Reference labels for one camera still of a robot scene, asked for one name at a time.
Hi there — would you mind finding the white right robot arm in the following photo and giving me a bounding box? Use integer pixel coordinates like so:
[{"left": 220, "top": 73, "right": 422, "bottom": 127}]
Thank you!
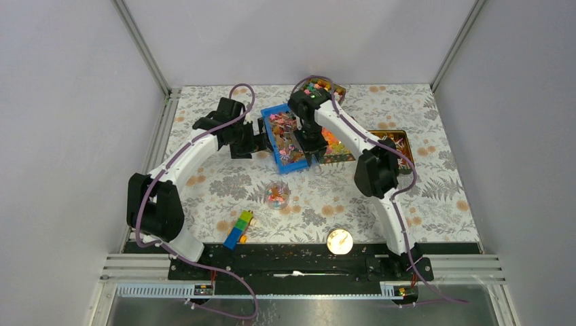
[{"left": 287, "top": 89, "right": 418, "bottom": 280}]

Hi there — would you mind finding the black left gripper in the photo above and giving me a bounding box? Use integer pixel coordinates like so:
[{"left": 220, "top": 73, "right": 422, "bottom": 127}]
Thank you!
[{"left": 230, "top": 117, "right": 273, "bottom": 159}]

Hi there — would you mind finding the floral patterned table mat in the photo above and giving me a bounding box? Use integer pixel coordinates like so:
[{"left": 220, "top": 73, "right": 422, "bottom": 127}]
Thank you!
[{"left": 143, "top": 84, "right": 482, "bottom": 245}]

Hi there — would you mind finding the dark tin with pastel candies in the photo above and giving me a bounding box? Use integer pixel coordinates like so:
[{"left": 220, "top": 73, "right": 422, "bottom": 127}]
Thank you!
[{"left": 292, "top": 75, "right": 346, "bottom": 105}]

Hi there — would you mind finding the grey cable duct rail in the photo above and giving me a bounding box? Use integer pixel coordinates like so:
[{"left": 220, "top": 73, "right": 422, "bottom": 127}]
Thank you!
[{"left": 115, "top": 282, "right": 419, "bottom": 301}]

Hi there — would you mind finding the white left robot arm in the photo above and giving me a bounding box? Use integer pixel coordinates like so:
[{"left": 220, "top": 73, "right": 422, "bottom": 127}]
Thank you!
[{"left": 126, "top": 97, "right": 266, "bottom": 279}]

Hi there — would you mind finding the clear glass jar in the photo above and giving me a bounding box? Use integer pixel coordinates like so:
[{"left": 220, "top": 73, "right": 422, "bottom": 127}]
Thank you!
[{"left": 264, "top": 181, "right": 291, "bottom": 210}]

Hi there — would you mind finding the gold round jar lid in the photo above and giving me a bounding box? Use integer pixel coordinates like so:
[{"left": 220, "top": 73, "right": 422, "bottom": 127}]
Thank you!
[{"left": 327, "top": 229, "right": 353, "bottom": 255}]

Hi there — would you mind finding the gold tin with lollipops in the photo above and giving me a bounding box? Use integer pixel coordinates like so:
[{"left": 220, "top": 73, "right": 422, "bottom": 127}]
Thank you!
[{"left": 370, "top": 130, "right": 414, "bottom": 175}]

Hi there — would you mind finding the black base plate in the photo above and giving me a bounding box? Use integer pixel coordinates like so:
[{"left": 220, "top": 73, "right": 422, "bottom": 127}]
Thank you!
[{"left": 168, "top": 242, "right": 480, "bottom": 281}]

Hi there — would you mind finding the gold tin with gummy candies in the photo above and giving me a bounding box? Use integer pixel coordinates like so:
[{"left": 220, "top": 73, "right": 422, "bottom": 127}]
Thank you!
[{"left": 320, "top": 128, "right": 355, "bottom": 164}]

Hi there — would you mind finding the blue plastic bin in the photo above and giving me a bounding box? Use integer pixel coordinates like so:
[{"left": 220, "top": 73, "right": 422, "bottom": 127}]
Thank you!
[{"left": 261, "top": 104, "right": 310, "bottom": 174}]

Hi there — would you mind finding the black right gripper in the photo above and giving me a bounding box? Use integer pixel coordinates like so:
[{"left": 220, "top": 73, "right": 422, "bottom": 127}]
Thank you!
[{"left": 293, "top": 121, "right": 329, "bottom": 165}]

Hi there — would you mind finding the colourful toy brick stack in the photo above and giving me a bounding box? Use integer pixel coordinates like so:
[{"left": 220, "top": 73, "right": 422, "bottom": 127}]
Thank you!
[{"left": 223, "top": 211, "right": 254, "bottom": 251}]

